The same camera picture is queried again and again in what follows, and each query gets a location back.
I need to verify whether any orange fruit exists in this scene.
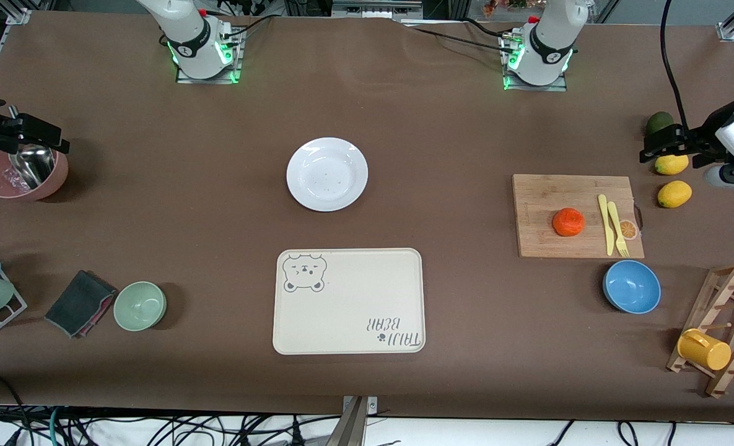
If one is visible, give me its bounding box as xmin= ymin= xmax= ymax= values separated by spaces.
xmin=553 ymin=208 xmax=586 ymax=237

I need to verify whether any white round plate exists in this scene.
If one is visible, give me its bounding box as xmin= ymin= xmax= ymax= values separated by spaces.
xmin=286 ymin=137 xmax=369 ymax=212

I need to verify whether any yellow lemon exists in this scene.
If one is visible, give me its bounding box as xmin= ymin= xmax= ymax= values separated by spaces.
xmin=655 ymin=154 xmax=689 ymax=175
xmin=657 ymin=180 xmax=692 ymax=209

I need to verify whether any dark green avocado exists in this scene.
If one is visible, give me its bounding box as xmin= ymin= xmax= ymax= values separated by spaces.
xmin=645 ymin=111 xmax=675 ymax=138

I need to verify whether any pink round tub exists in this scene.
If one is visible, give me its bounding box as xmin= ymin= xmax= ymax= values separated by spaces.
xmin=0 ymin=146 xmax=69 ymax=201

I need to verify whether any steel cup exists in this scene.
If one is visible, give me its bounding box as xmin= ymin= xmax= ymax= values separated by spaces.
xmin=9 ymin=144 xmax=56 ymax=190

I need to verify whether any yellow plastic fork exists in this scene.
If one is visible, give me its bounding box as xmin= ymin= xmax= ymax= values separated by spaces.
xmin=607 ymin=201 xmax=630 ymax=258

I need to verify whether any yellow plastic knife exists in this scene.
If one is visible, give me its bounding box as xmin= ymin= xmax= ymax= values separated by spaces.
xmin=598 ymin=195 xmax=615 ymax=256

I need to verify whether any wooden cutting board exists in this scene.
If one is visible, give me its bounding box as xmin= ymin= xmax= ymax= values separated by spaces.
xmin=512 ymin=174 xmax=645 ymax=259

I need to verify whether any blue bowl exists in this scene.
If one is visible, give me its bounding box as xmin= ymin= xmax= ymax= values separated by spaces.
xmin=603 ymin=260 xmax=662 ymax=315

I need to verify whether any dark grey folded cloth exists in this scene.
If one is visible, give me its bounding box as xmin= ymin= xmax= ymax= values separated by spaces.
xmin=45 ymin=270 xmax=118 ymax=339

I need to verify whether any wooden mug rack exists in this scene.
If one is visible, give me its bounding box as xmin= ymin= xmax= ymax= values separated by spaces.
xmin=666 ymin=262 xmax=734 ymax=398

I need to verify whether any pale green bowl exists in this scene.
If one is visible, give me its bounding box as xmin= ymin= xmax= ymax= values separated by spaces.
xmin=113 ymin=281 xmax=167 ymax=332

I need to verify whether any yellow mug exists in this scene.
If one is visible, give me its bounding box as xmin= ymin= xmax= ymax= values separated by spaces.
xmin=677 ymin=328 xmax=732 ymax=371

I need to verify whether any cream bear print tray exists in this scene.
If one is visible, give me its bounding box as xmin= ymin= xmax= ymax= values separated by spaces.
xmin=273 ymin=248 xmax=426 ymax=356

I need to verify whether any black arm base cable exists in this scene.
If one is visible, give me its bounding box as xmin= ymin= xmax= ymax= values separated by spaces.
xmin=221 ymin=15 xmax=276 ymax=39
xmin=398 ymin=19 xmax=517 ymax=55

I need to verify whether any black floor cable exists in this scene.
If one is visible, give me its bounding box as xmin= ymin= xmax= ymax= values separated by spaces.
xmin=0 ymin=370 xmax=33 ymax=446

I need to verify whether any green floor cable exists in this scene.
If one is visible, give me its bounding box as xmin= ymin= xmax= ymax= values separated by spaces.
xmin=48 ymin=406 xmax=65 ymax=446

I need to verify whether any grey aluminium frame post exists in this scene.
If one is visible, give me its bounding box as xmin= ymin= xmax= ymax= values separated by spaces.
xmin=333 ymin=395 xmax=378 ymax=446

